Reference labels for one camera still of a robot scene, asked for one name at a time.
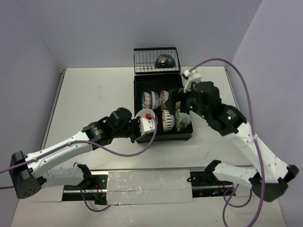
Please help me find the white bowl patterned rim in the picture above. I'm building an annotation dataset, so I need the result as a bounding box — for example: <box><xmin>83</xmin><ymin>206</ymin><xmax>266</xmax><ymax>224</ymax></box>
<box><xmin>162</xmin><ymin>110</ymin><xmax>175</xmax><ymax>131</ymax></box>

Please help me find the black aluminium mounting rail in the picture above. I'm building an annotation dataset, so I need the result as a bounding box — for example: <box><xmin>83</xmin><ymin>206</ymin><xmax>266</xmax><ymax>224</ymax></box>
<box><xmin>62</xmin><ymin>171</ymin><xmax>233</xmax><ymax>206</ymax></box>

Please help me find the dark blue patterned bowl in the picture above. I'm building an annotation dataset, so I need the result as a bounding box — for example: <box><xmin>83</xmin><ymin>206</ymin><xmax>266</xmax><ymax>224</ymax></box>
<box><xmin>141</xmin><ymin>91</ymin><xmax>152</xmax><ymax>109</ymax></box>

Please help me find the brown bowl cream inside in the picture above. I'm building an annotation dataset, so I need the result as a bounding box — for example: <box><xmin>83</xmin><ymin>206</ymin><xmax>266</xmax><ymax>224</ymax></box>
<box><xmin>154</xmin><ymin>54</ymin><xmax>176</xmax><ymax>69</ymax></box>

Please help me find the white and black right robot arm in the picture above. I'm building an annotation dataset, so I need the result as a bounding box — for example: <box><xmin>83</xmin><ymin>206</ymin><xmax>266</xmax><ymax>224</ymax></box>
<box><xmin>167</xmin><ymin>81</ymin><xmax>299</xmax><ymax>202</ymax></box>

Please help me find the black wire plate rack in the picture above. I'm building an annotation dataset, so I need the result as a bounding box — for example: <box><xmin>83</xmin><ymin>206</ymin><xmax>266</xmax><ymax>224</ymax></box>
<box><xmin>133</xmin><ymin>47</ymin><xmax>181</xmax><ymax>75</ymax></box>

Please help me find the blue and white floral bowl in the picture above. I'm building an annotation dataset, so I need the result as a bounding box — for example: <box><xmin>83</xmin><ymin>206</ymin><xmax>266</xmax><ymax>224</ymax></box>
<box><xmin>151</xmin><ymin>91</ymin><xmax>161</xmax><ymax>111</ymax></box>

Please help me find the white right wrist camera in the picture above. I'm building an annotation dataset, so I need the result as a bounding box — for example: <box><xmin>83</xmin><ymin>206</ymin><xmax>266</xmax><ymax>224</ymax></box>
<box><xmin>182</xmin><ymin>69</ymin><xmax>201</xmax><ymax>93</ymax></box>

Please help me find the pale green bowl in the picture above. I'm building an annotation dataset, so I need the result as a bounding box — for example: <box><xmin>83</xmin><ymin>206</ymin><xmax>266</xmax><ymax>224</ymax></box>
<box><xmin>175</xmin><ymin>109</ymin><xmax>191</xmax><ymax>132</ymax></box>

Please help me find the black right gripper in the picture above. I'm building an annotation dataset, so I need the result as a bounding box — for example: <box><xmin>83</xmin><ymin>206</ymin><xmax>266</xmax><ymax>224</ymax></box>
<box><xmin>164</xmin><ymin>85</ymin><xmax>210</xmax><ymax>120</ymax></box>

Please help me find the white bowl brown outside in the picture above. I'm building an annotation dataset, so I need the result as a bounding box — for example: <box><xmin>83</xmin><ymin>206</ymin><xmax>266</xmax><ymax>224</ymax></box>
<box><xmin>135</xmin><ymin>109</ymin><xmax>157</xmax><ymax>120</ymax></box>

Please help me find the silver taped cover plate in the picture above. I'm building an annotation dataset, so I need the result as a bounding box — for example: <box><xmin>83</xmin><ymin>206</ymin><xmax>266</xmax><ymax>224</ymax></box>
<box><xmin>106</xmin><ymin>170</ymin><xmax>193</xmax><ymax>205</ymax></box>

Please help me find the black bowl tan outside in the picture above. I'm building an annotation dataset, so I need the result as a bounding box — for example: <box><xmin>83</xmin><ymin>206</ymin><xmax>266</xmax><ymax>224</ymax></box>
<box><xmin>175</xmin><ymin>101</ymin><xmax>181</xmax><ymax>109</ymax></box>

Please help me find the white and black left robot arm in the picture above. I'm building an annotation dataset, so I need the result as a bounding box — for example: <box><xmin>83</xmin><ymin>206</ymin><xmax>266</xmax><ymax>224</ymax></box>
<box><xmin>9</xmin><ymin>108</ymin><xmax>153</xmax><ymax>199</ymax></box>

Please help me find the red lattice patterned bowl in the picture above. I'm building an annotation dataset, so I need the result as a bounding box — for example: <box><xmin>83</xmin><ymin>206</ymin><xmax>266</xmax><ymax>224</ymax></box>
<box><xmin>160</xmin><ymin>90</ymin><xmax>169</xmax><ymax>104</ymax></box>

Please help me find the black dish rack tray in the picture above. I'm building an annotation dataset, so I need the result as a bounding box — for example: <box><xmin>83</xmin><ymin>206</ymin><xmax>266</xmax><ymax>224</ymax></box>
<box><xmin>134</xmin><ymin>73</ymin><xmax>193</xmax><ymax>141</ymax></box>

